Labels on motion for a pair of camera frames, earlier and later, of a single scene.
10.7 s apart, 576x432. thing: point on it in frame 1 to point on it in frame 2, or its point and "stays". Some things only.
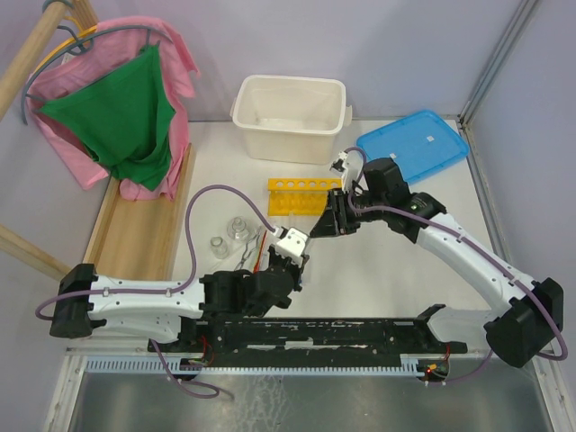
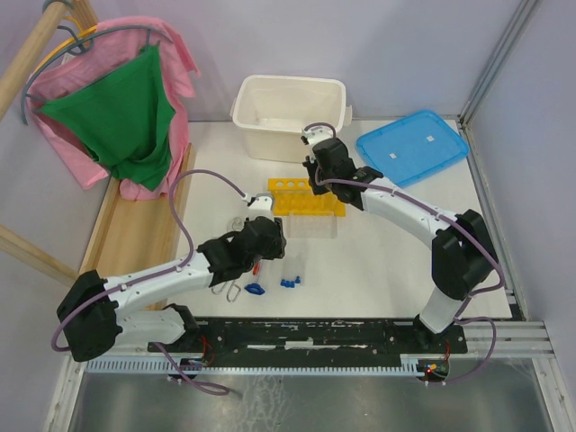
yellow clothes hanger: x=77 y=29 stays
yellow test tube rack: x=300 y=196 stays
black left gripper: x=297 y=270 to x=277 y=249
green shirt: x=124 y=119 stays
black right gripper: x=335 y=220 to x=318 y=189
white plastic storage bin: x=290 y=119 stays
